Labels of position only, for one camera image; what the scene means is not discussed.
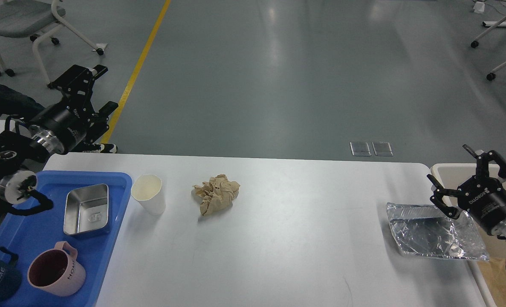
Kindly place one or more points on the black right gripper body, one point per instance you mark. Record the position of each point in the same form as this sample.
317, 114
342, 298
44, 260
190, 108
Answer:
485, 200

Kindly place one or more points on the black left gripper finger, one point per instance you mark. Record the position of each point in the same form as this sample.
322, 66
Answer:
76, 86
94, 124

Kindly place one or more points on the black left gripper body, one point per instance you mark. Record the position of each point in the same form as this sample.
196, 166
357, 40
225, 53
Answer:
59, 129

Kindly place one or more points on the stainless steel rectangular container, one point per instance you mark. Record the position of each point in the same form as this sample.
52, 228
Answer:
87, 211

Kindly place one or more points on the pink ribbed mug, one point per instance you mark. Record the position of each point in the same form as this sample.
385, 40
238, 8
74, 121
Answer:
57, 271

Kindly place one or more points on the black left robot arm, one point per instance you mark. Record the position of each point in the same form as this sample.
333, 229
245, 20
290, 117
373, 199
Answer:
18, 190

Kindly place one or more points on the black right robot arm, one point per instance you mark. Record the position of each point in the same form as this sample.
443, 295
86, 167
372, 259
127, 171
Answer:
488, 164

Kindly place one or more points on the aluminium foil tray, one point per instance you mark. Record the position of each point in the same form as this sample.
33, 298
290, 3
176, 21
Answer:
424, 231

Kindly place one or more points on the beige plastic bin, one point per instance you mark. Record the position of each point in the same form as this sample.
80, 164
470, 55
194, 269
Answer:
451, 175

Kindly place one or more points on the person in dark jeans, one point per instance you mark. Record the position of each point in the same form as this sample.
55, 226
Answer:
15, 103

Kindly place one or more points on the white paper cup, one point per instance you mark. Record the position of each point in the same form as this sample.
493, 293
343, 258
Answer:
147, 191

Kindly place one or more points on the grey office chair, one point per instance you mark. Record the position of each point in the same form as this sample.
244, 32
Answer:
25, 18

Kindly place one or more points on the floor outlet plate right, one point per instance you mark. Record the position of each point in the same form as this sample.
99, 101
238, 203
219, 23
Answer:
382, 149

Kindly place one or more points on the floor outlet plate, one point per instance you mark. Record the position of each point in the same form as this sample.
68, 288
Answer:
360, 149
382, 149

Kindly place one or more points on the brown paper in bin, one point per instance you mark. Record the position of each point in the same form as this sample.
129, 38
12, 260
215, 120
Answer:
494, 274

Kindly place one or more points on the floor outlet plate left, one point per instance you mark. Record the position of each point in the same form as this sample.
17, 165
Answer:
360, 149

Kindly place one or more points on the blue plastic tray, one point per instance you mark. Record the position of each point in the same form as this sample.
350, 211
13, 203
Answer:
29, 236

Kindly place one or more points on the crumpled brown paper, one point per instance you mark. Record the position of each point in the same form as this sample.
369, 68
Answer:
217, 194

